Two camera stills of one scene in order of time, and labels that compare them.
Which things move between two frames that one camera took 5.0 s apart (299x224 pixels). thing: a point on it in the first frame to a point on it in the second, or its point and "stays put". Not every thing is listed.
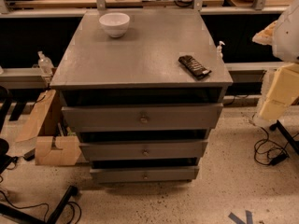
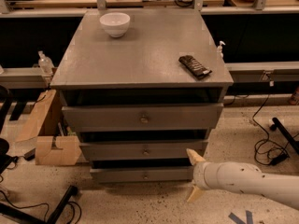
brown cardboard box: x=47 y=124 stays put
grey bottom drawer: x=144 y=175 stays put
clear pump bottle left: x=46 y=64 stays put
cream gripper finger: x=265 y=35 to x=193 y=157
